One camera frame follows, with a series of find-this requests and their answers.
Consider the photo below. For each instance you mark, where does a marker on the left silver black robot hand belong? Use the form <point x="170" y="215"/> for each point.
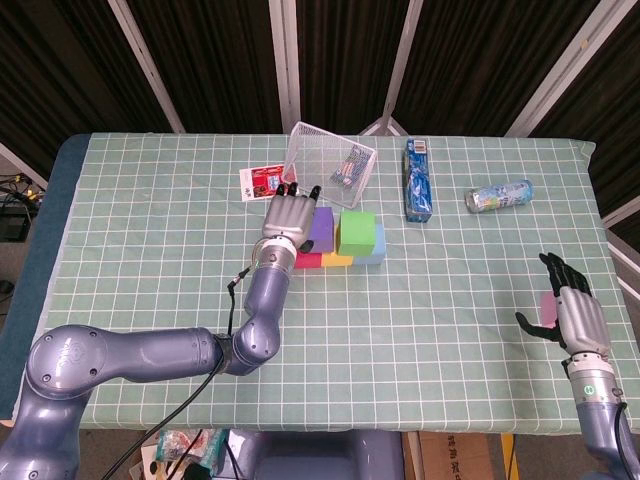
<point x="287" y="217"/>

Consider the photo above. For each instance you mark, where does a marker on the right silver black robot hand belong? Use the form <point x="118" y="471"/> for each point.
<point x="580" y="320"/>

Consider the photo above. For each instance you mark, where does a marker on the pink foam cube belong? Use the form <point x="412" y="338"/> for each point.
<point x="547" y="309"/>

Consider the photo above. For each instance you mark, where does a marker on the purple foam cube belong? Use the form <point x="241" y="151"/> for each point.
<point x="322" y="230"/>

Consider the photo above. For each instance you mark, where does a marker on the red foam cube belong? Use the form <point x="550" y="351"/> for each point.
<point x="307" y="260"/>

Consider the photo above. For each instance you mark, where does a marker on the green foam cube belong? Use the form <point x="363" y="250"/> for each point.
<point x="356" y="232"/>

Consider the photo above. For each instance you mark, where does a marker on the light blue foam cube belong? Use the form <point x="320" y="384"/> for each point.
<point x="375" y="252"/>

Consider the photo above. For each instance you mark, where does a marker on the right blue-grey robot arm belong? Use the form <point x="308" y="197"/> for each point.
<point x="600" y="415"/>

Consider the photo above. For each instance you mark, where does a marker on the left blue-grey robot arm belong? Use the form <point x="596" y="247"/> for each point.
<point x="150" y="360"/>

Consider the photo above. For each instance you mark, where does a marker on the red printed card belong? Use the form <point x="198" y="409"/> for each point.
<point x="257" y="182"/>

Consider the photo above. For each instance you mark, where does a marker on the yellow foam cube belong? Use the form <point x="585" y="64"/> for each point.
<point x="337" y="260"/>

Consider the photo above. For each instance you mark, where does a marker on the blue snack packet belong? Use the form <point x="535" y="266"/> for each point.
<point x="350" y="167"/>

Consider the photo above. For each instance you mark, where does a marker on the blue carton box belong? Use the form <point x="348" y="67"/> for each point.
<point x="417" y="185"/>

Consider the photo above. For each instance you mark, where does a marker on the light blue beverage can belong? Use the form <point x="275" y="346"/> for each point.
<point x="500" y="196"/>

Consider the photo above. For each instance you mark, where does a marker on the dark pleated curtain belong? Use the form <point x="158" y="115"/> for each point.
<point x="225" y="60"/>

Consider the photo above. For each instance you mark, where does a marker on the green checked tablecloth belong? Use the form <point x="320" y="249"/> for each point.
<point x="400" y="350"/>

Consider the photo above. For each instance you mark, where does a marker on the brown cardboard box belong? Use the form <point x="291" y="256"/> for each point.
<point x="460" y="457"/>

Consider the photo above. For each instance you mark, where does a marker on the blue-grey robot torso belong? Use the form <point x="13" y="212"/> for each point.
<point x="320" y="455"/>

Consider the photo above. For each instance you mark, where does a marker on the green plastic snack bag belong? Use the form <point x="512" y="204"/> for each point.
<point x="175" y="445"/>

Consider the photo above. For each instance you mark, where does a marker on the black electronics box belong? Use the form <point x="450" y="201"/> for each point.
<point x="12" y="225"/>

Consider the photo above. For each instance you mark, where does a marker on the white frame post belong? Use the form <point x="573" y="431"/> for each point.
<point x="555" y="70"/>
<point x="285" y="60"/>
<point x="625" y="267"/>
<point x="145" y="65"/>
<point x="25" y="165"/>
<point x="622" y="212"/>
<point x="402" y="60"/>

